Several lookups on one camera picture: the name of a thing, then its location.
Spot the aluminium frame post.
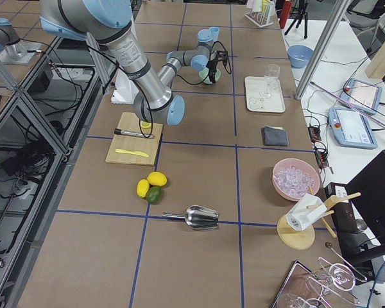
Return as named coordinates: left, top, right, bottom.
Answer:
left=295, top=0, right=351, bottom=100

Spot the pink bowl with ice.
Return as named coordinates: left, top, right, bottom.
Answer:
left=272, top=158, right=321, bottom=201

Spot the black monitor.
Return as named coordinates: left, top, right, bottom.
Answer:
left=332, top=150, right=385, bottom=265

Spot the clear wine glass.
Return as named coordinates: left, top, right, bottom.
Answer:
left=260, top=64, right=280, bottom=98

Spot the grey folded cloth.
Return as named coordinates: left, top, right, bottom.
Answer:
left=261, top=126, right=289, bottom=146

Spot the near blue teach pendant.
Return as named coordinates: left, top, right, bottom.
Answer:
left=328, top=107, right=378, bottom=150

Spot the cream bear tray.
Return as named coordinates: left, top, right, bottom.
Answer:
left=244, top=76, right=286, bottom=114

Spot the far blue teach pendant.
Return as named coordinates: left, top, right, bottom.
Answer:
left=340, top=78, right=382, bottom=115

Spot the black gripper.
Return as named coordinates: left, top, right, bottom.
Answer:
left=207, top=51, right=218, bottom=83

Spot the black tray with glasses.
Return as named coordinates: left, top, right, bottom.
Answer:
left=270, top=257, right=368, bottom=307

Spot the white wire cup rack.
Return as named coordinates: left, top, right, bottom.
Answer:
left=244, top=0, right=275, bottom=28

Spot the wooden cutting board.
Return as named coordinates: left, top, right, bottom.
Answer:
left=105, top=123, right=163, bottom=166

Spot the metal ice scoop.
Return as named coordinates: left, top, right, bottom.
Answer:
left=162, top=205, right=219, bottom=230

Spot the lemon half slice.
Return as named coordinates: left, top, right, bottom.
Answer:
left=141, top=121, right=151, bottom=129

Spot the yellow plastic knife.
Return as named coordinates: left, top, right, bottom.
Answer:
left=115, top=148, right=150, bottom=158

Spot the green lime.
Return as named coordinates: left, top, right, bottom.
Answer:
left=146, top=186, right=162, bottom=204

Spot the metal cylinder tool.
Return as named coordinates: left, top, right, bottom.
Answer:
left=114, top=128, right=155, bottom=139

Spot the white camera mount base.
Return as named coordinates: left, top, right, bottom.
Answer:
left=111, top=70, right=139, bottom=105

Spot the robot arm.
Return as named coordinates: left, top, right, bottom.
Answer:
left=0, top=18, right=42, bottom=65
left=40, top=1, right=219, bottom=125

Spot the yellow lemon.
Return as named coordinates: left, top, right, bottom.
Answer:
left=136, top=178, right=150, bottom=198
left=147, top=171, right=167, bottom=187

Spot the black tripod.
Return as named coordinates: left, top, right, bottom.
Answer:
left=284, top=0, right=309, bottom=39

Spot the blue bowl with fork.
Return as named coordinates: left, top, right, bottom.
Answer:
left=287, top=45, right=314, bottom=69

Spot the long metal grabber stick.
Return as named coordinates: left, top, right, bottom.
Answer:
left=309, top=81, right=385, bottom=145

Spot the white paper carton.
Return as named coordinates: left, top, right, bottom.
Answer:
left=286, top=194, right=327, bottom=231

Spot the wooden mug tree stand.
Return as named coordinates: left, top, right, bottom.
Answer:
left=277, top=192, right=361, bottom=250

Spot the green ceramic bowl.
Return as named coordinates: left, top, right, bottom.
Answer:
left=199, top=68, right=221, bottom=85

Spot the blue teach pendant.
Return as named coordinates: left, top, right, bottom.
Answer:
left=328, top=107, right=378, bottom=150
left=340, top=78, right=382, bottom=115

